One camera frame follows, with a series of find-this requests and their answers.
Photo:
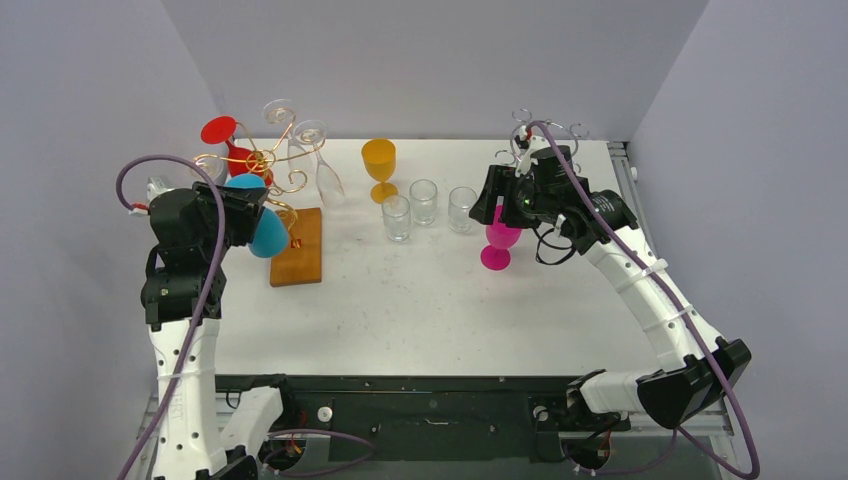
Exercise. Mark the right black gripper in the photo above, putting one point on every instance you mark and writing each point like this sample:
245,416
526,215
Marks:
495,195

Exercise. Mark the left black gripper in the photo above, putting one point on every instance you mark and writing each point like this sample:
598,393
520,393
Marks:
244,206

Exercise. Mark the clear wine glass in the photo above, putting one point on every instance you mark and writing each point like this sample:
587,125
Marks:
304,148
214,166

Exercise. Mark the blue wine glass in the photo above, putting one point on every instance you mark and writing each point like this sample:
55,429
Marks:
270,237

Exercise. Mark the pink wine glass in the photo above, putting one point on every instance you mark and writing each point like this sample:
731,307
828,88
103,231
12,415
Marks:
501,238

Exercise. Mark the clear etched glass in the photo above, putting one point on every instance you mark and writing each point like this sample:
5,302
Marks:
461,200
396,215
423,195

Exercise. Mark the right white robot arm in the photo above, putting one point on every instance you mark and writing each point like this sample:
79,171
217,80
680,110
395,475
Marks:
695,359

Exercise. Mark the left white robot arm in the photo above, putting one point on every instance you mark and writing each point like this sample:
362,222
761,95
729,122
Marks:
182,299

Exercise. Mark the red wine glass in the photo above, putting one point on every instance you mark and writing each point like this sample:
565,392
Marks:
239,160

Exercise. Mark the wooden rack base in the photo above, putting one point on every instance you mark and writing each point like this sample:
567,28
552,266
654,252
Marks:
301,262

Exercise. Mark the clear wine glass back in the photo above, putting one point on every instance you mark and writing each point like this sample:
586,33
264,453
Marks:
304,148

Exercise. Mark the yellow plastic goblet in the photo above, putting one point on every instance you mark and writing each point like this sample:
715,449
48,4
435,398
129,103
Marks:
379,157

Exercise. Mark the chrome wire glass rack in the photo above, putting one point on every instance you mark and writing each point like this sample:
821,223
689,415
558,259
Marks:
524,117

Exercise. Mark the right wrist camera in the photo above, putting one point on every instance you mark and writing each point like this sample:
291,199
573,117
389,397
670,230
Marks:
528,144

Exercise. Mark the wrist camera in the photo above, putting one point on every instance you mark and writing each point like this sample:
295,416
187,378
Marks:
528,144
156,186

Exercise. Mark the gold wire glass rack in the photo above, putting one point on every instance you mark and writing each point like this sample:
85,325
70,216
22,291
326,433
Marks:
279,112

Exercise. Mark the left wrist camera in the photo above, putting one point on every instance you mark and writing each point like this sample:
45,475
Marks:
156,186

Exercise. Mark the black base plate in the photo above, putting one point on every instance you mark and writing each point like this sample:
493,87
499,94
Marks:
438,418

